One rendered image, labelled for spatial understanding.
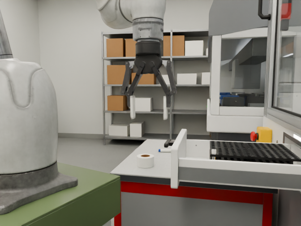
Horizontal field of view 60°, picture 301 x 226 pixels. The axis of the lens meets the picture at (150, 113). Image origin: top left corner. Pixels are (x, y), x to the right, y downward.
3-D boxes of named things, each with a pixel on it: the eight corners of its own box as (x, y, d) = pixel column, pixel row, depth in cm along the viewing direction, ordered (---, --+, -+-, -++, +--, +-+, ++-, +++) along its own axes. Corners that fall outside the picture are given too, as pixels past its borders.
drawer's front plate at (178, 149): (170, 189, 67) (170, 147, 66) (181, 158, 95) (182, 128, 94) (177, 189, 67) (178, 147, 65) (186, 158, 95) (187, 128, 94)
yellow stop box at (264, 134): (257, 147, 103) (258, 129, 103) (254, 143, 110) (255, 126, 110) (271, 147, 102) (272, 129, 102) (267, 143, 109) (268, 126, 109)
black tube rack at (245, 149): (209, 177, 70) (210, 154, 70) (209, 159, 87) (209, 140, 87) (299, 184, 66) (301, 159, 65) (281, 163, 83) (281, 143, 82)
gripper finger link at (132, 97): (132, 95, 77) (130, 95, 78) (132, 119, 78) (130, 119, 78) (135, 95, 80) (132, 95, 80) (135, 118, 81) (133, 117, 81)
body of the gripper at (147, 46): (130, 40, 73) (131, 73, 74) (160, 39, 71) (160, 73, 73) (137, 44, 81) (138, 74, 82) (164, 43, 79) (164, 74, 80)
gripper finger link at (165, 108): (165, 95, 78) (167, 95, 78) (165, 118, 79) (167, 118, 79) (163, 95, 75) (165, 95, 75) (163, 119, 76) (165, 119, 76)
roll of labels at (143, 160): (154, 162, 109) (154, 153, 109) (153, 168, 102) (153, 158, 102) (137, 162, 109) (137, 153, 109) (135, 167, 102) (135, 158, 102)
